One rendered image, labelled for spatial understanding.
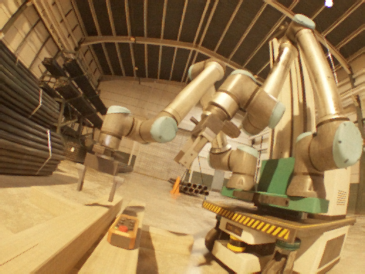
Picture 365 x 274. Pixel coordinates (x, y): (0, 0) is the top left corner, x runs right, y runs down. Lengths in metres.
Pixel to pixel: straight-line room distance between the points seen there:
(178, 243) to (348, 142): 0.89
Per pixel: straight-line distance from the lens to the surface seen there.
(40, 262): 0.35
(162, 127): 0.58
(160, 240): 0.97
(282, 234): 0.64
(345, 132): 0.64
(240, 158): 1.08
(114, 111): 0.67
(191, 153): 0.42
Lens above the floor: 0.41
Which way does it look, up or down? 14 degrees up
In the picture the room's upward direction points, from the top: 14 degrees clockwise
